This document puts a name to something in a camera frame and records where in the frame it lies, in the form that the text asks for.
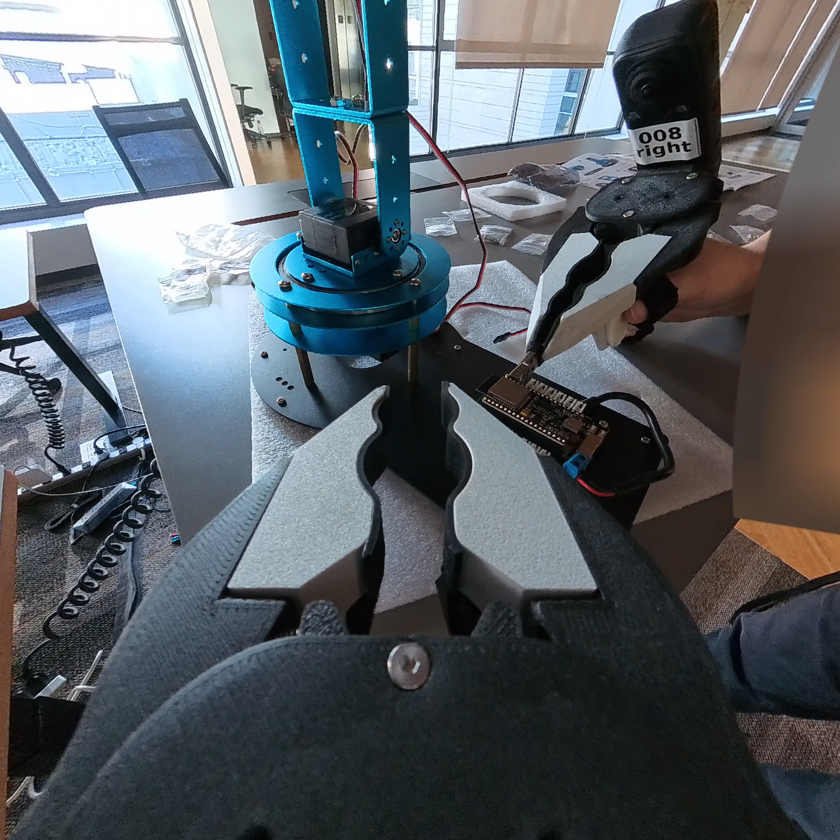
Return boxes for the black circuit board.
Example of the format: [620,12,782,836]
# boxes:
[482,371,611,476]

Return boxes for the printed instruction sheet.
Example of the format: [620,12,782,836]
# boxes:
[718,164,777,192]
[566,153,635,175]

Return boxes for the dark plastic bag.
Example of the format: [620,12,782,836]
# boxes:
[511,164,580,195]

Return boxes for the white power strip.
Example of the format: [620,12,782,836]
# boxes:
[79,436,156,468]

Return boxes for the red black servo cable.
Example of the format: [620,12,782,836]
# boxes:
[402,110,536,345]

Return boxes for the black mesh chair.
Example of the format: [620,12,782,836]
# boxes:
[92,98,232,199]

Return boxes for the black power cable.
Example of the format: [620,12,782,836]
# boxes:
[583,392,677,501]

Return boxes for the black coiled cable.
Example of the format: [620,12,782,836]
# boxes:
[23,459,165,685]
[0,328,68,475]

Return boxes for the dark grey desk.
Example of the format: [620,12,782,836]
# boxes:
[84,134,808,592]

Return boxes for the wood edged side table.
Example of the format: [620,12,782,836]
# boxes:
[0,223,129,431]

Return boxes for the white foam ring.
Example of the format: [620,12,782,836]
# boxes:
[462,182,565,221]

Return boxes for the person's blue jeans leg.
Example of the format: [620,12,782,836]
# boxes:
[705,577,840,840]

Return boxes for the white foam sheet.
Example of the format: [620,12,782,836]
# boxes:
[248,259,736,611]

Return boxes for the crumpled clear plastic bag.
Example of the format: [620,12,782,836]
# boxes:
[157,261,254,305]
[176,223,258,261]

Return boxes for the person's right forearm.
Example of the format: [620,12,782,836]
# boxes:
[718,230,774,322]

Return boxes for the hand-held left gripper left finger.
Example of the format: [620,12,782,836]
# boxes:
[225,385,391,618]

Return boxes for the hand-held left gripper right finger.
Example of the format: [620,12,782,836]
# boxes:
[438,382,602,619]

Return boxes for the distant black office chair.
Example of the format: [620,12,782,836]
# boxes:
[231,84,267,149]

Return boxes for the beige roller blind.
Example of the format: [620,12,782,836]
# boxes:
[455,0,622,70]

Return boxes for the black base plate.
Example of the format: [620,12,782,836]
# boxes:
[249,322,664,532]

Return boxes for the person's right hand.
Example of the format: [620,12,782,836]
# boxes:
[622,246,723,329]

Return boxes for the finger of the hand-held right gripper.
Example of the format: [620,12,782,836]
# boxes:
[533,233,673,362]
[525,231,605,358]

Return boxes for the large window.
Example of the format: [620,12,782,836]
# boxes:
[0,0,253,225]

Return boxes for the scattered small clear part bags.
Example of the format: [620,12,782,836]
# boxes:
[423,203,779,257]

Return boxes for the grey power strip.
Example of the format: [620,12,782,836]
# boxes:
[69,482,140,536]

